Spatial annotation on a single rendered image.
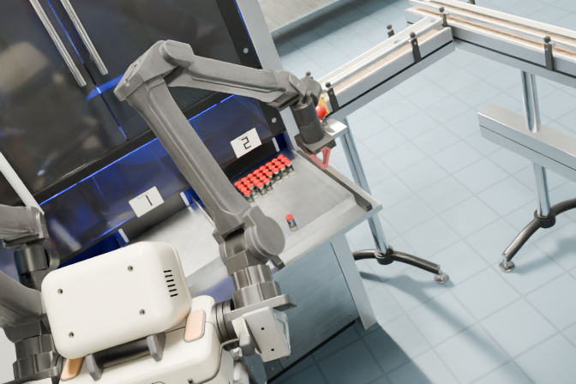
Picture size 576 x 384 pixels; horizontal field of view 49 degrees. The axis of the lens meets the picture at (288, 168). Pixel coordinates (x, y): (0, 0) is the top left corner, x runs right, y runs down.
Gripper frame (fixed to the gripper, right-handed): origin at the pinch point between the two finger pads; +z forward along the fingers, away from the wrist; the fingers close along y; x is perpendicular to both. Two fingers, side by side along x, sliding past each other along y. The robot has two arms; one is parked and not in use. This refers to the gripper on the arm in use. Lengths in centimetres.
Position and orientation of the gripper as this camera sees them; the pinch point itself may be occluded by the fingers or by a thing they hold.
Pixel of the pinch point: (324, 165)
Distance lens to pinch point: 162.2
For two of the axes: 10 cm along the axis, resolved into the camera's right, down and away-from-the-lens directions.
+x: -8.3, 5.1, -2.3
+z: 3.2, 7.7, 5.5
